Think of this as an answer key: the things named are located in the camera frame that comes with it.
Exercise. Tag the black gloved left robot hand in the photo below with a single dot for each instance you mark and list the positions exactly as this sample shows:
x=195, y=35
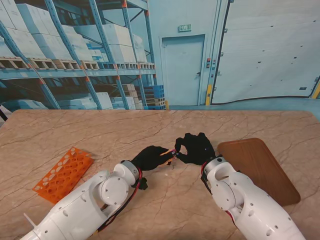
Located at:
x=152, y=158

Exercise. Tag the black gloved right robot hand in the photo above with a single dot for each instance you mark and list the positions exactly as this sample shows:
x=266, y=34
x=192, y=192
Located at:
x=197, y=150

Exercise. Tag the yellow cloth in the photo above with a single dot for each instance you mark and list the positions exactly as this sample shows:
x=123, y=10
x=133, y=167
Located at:
x=166, y=153

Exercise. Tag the pink rubber band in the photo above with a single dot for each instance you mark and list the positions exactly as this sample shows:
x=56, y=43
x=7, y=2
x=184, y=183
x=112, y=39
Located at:
x=173, y=151

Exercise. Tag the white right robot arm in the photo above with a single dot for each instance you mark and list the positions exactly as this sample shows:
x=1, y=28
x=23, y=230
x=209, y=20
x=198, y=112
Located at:
x=240, y=200

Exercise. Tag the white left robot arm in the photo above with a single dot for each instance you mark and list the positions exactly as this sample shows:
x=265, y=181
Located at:
x=87, y=205

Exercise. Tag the brown wooden tray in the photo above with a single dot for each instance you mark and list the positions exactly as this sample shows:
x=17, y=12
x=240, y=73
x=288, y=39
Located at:
x=260, y=167

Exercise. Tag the orange test tube rack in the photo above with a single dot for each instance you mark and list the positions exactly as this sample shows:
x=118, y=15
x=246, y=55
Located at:
x=65, y=172

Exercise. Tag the black stand leg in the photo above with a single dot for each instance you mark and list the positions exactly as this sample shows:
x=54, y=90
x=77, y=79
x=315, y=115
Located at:
x=2, y=113

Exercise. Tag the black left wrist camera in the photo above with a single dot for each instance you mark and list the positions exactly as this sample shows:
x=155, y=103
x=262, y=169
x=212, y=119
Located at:
x=142, y=184

